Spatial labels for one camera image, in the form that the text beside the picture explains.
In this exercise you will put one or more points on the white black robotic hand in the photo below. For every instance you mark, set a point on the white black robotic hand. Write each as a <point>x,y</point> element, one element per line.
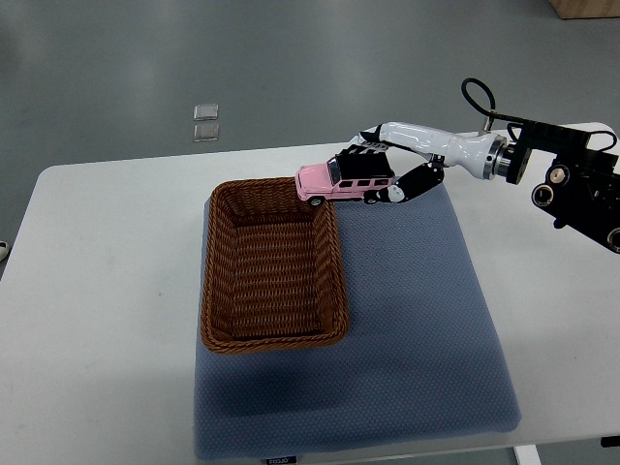
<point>483,156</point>

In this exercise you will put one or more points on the pink toy car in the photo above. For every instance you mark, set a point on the pink toy car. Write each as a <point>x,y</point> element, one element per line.
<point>346,176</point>

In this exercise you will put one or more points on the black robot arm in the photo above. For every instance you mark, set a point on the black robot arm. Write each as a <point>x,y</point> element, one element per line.
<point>580,188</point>

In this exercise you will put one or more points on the brown wicker basket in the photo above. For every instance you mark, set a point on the brown wicker basket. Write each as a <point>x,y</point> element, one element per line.
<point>273,272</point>

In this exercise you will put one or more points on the lower floor socket plate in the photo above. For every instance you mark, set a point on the lower floor socket plate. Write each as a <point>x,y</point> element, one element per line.
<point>206,132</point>

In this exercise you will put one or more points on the floor socket plate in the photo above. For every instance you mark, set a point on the floor socket plate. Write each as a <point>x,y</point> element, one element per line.
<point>206,112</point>
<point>206,132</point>

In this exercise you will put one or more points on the upper floor socket plate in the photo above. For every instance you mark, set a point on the upper floor socket plate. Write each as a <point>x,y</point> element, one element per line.
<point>206,112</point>

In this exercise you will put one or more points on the blue grey cushion mat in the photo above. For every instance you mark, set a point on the blue grey cushion mat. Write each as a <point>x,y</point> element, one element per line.
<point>421,359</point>

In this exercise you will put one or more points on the wooden box corner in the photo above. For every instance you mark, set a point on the wooden box corner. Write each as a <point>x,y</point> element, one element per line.
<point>586,9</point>

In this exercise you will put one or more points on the white table leg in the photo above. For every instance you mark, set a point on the white table leg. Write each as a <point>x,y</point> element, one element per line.
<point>527,455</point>

